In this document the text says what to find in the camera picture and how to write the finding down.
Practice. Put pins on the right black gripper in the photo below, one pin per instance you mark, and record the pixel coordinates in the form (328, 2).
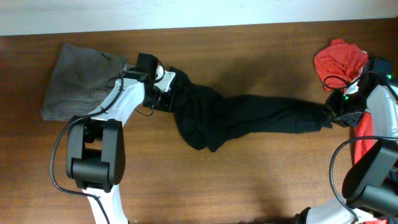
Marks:
(332, 107)

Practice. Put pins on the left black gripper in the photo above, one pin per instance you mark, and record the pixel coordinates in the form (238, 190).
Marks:
(167, 103)

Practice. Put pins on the black t-shirt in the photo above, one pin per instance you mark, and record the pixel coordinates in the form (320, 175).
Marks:
(206, 119)

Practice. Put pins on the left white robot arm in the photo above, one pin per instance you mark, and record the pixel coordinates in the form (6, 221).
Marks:
(95, 149)

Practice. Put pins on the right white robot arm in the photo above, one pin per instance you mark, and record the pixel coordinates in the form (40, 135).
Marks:
(368, 192)

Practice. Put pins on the red garment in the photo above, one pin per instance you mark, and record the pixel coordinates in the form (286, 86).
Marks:
(346, 61)

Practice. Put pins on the grey folded garment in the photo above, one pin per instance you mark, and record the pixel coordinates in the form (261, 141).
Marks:
(81, 80)

